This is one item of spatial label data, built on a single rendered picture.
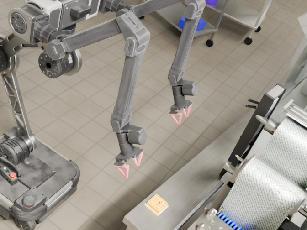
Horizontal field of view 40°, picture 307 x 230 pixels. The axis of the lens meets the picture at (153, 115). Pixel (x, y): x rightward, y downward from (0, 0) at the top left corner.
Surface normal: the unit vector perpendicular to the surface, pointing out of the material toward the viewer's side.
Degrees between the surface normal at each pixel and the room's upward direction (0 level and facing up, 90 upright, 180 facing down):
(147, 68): 0
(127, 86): 90
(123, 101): 90
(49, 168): 0
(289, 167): 92
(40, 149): 0
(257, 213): 90
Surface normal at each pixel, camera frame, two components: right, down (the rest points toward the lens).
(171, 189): 0.27, -0.74
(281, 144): -0.60, 0.40
